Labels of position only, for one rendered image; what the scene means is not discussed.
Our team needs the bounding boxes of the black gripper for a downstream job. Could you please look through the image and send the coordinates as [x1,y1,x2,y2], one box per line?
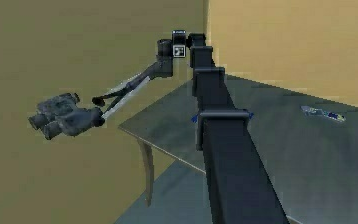
[91,38,175,121]

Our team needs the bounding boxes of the dark grey binoculars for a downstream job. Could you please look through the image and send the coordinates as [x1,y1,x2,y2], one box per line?
[28,92,106,141]

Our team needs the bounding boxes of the grey dining table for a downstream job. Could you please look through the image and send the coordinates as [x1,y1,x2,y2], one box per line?
[117,73,358,224]

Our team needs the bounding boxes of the grey and blue flat object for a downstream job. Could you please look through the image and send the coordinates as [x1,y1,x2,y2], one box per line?
[300,105,347,123]

